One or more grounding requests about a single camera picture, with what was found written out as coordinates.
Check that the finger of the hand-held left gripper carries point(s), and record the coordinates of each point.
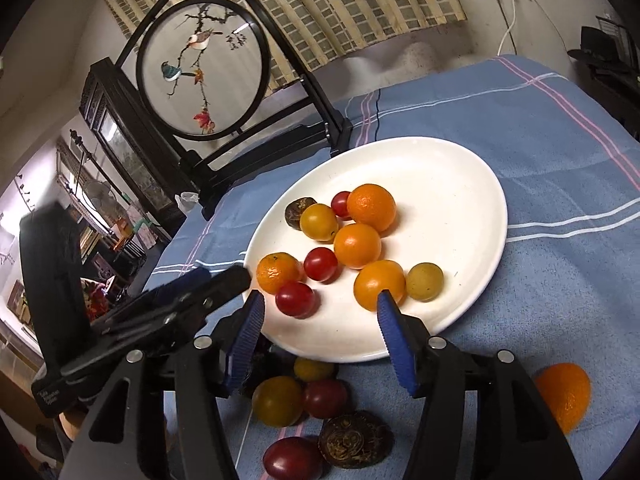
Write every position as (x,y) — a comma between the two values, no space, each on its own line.
(225,285)
(172,284)

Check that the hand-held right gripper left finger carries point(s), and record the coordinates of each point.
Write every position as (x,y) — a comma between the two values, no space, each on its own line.
(245,340)

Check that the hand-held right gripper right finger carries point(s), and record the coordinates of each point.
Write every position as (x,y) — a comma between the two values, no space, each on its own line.
(397,345)

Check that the small mandarin orange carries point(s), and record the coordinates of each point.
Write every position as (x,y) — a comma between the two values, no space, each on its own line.
(371,206)
(276,273)

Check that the red cherry tomato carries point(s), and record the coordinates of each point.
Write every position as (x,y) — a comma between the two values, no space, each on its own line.
(295,298)
(341,204)
(320,263)

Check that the olive green cherry tomato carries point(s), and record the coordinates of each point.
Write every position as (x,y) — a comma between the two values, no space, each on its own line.
(424,281)

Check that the dark brown water chestnut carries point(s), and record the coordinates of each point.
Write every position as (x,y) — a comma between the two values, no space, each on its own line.
(267,360)
(355,438)
(296,212)

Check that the small orange tomato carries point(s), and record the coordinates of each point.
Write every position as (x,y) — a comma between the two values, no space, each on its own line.
(357,245)

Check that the yellow tomato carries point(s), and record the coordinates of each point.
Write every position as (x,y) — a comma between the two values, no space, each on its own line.
(318,221)

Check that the white oval plate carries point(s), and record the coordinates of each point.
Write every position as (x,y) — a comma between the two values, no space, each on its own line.
(440,200)

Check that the green-brown tomato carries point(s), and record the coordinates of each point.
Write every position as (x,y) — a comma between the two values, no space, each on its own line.
(277,400)

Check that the small cherry tomato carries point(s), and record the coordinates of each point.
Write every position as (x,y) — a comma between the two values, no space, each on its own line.
(313,369)

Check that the white plastic bag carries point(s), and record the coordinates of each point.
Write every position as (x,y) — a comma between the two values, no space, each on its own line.
(186,202)

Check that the dark purple tomato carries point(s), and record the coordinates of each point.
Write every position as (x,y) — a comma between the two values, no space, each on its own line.
(292,457)
(325,398)

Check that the standing fan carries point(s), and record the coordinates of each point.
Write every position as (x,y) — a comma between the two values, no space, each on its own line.
(100,194)

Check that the dark wooden cabinet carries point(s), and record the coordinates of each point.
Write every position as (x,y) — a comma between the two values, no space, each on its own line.
(125,150)

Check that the large orange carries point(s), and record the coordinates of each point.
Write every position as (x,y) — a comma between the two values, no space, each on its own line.
(567,395)

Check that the black wooden chair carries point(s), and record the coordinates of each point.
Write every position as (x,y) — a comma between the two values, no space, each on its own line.
(210,85)

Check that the blue striped tablecloth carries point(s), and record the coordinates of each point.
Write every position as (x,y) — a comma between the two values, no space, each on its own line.
(550,160)

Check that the beige checked curtain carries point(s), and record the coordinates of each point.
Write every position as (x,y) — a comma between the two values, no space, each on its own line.
(350,5)

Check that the black hat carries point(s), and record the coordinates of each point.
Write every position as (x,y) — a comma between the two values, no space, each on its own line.
(600,45)

